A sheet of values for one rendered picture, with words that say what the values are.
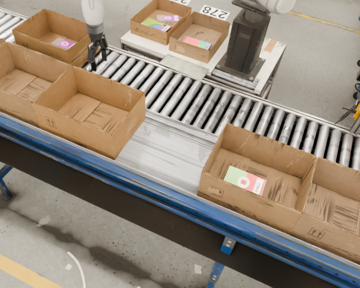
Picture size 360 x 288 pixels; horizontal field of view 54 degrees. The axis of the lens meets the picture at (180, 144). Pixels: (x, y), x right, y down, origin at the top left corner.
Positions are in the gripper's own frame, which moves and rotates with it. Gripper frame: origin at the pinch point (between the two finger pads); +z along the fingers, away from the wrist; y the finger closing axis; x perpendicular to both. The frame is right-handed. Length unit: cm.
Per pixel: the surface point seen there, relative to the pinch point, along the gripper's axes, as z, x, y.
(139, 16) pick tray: 4, 7, 61
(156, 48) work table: 10.5, -15.2, 42.5
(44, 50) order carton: -1.0, 31.9, -6.9
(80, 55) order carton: 2.9, 15.2, 2.9
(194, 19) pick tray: 6, -25, 82
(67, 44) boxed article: 8.3, 33.6, 14.6
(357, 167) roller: 10, -150, 4
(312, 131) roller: 10, -124, 17
